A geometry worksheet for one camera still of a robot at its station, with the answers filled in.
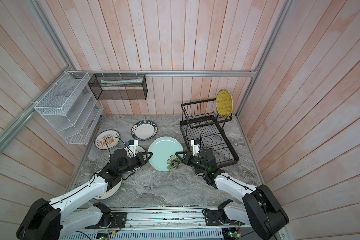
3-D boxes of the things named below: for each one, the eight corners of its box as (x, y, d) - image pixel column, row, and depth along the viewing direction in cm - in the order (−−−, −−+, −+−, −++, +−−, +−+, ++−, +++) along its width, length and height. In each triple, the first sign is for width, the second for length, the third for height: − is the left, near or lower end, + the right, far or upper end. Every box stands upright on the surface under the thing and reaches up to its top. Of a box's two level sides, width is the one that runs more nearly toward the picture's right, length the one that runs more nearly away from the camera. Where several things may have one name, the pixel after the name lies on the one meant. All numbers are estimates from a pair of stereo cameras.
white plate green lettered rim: (129, 140, 107) (128, 139, 106) (134, 121, 119) (133, 120, 117) (156, 140, 107) (156, 139, 106) (158, 121, 119) (158, 120, 117)
